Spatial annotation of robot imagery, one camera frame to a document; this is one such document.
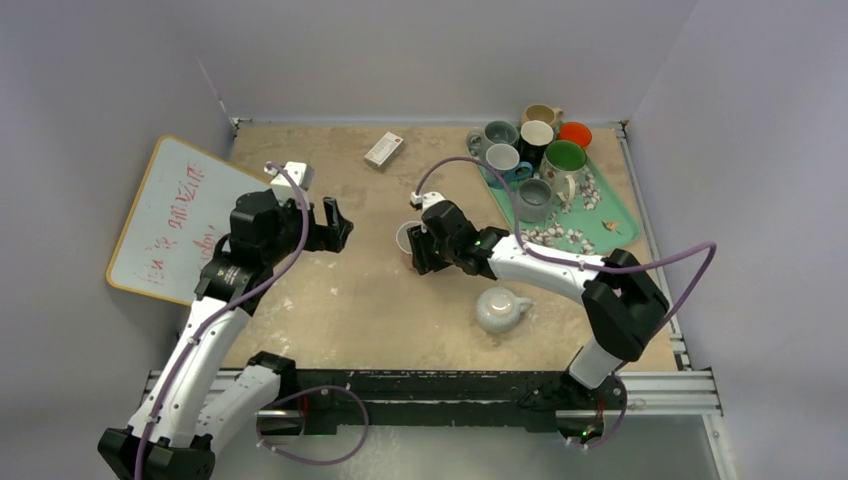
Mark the blue-grey round mug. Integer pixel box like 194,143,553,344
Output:
516,178,554,223

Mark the tan brown round mug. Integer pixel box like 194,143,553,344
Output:
520,103,563,129

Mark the orange mug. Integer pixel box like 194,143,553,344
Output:
557,121,593,150

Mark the black base frame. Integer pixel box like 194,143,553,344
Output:
142,367,723,442

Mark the cream white mug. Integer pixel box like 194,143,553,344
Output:
539,140,587,205

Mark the whiteboard with red writing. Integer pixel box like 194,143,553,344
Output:
106,135,268,305

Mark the white red small box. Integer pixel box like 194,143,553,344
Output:
364,132,406,170

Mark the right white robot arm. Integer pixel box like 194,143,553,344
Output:
408,192,669,407

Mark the blue mug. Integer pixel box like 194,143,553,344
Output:
484,144,533,183

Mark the pale speckled mug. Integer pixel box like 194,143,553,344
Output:
475,287,535,334

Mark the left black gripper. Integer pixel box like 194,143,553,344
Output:
262,192,350,265

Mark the black mug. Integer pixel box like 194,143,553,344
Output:
517,120,556,169

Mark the green floral tray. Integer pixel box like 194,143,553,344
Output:
509,155,640,254

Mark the grey mug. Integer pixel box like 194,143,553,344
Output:
466,120,520,159

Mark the pink faceted mug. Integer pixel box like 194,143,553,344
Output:
396,221,422,255

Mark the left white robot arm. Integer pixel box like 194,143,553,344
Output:
97,190,354,479

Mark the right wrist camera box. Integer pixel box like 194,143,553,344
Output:
409,191,445,212

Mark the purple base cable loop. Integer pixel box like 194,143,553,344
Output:
254,385,370,468

